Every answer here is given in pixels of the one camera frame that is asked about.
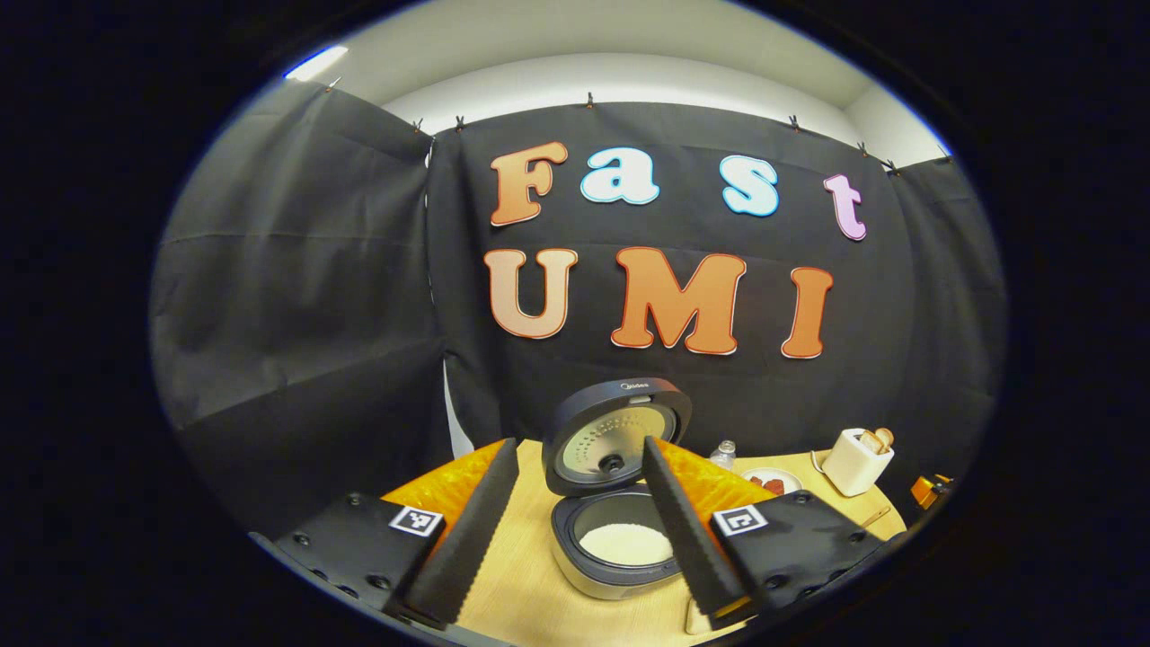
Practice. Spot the clear plastic water bottle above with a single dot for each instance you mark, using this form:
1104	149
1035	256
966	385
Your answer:
723	456

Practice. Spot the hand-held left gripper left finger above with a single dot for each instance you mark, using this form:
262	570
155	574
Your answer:
472	544

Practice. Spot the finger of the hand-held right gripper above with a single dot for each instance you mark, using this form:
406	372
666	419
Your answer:
932	491

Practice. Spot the toasted bread slice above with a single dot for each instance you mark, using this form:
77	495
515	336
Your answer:
886	437
870	441

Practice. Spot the white round plate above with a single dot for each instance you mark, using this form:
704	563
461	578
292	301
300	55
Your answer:
773	476

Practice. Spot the white toaster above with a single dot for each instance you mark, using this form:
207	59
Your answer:
853	463

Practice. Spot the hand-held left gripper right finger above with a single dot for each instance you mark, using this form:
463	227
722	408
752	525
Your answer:
683	539

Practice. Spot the ceiling light strip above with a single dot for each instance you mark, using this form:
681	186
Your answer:
314	63

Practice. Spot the dark grey rice cooker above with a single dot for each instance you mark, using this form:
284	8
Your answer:
593	431

